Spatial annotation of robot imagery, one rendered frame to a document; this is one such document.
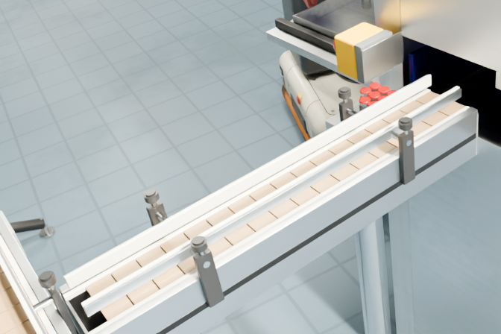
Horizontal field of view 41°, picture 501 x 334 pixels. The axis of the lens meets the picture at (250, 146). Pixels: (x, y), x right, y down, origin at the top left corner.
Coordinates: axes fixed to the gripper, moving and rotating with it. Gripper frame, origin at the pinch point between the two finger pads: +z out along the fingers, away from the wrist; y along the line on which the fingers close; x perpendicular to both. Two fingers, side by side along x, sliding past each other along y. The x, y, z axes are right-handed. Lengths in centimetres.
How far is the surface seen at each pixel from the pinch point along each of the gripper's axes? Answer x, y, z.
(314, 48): -8.9, 12.7, 2.1
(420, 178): -24, 60, -2
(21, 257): -82, 39, -6
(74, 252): -65, -65, 99
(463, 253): -11, 60, 26
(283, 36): -9.7, 1.8, 3.3
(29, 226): -74, -81, 92
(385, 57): -15.3, 42.0, -12.3
